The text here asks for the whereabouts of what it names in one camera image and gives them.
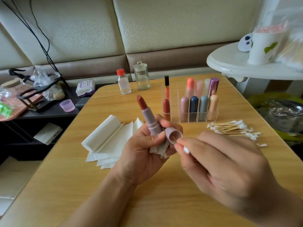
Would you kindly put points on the white mug green leaf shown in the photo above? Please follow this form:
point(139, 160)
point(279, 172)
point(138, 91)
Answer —
point(263, 47)

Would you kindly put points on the person's right hand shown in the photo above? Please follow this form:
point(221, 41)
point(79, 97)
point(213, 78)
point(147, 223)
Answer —
point(234, 172)

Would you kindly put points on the thin wooden cotton swab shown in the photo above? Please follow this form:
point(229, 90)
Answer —
point(186, 150)

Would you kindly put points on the crumpled clear plastic bag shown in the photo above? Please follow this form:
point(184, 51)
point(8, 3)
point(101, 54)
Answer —
point(45, 78)

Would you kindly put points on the clear acrylic lipstick organizer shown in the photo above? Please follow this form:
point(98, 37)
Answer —
point(199, 104)

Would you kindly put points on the mauve lipstick cap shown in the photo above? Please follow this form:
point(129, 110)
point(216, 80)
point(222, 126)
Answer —
point(174, 135)

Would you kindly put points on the pink tray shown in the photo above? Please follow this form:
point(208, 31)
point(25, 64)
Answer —
point(16, 105)

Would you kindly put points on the small purple plastic cup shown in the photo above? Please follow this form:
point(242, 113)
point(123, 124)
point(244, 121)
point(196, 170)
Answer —
point(67, 106)

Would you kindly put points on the white panda figure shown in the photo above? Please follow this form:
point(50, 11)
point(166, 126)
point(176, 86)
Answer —
point(245, 43)

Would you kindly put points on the white round side table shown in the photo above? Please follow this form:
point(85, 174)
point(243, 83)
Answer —
point(229, 61)

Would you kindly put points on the red lipstick pink tube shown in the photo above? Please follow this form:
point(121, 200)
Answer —
point(166, 107)

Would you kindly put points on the clear bottle red cap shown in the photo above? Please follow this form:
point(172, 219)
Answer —
point(123, 83)

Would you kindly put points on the black clip tool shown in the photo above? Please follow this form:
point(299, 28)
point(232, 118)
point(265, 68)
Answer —
point(16, 73)

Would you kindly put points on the wet wipes pack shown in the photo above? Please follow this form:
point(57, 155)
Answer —
point(85, 88)

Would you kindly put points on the yellow-green bin with bag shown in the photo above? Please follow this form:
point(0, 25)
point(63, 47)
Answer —
point(281, 118)

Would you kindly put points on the person's left hand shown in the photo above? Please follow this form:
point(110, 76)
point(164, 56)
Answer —
point(139, 160)

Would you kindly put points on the red lipstick mauve tube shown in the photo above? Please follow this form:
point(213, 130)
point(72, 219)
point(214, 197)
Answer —
point(149, 118)

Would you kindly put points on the stack of white tissues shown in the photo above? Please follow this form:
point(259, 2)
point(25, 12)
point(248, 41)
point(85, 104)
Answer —
point(111, 141)

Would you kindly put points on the pile of cotton swabs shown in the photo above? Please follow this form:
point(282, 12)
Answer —
point(234, 129)

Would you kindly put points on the green plastic wrapper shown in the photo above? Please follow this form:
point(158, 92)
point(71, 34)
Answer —
point(4, 110)

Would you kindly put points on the black low shelf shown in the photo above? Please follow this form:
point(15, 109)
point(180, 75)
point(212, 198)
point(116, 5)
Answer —
point(47, 113)

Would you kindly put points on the glass jar with lid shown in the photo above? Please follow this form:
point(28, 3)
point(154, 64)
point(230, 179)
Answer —
point(141, 77)

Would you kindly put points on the person's right forearm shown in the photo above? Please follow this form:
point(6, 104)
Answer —
point(291, 210)

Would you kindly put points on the white tissue sheet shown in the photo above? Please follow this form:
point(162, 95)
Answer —
point(158, 148)

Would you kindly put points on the white power bank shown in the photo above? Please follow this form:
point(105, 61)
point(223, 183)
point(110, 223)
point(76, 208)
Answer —
point(48, 133)

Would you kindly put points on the jar with wooden lid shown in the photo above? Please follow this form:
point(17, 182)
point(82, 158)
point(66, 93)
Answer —
point(10, 83)

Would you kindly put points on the beige padded backrest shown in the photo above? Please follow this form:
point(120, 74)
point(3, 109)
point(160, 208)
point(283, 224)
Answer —
point(189, 23)

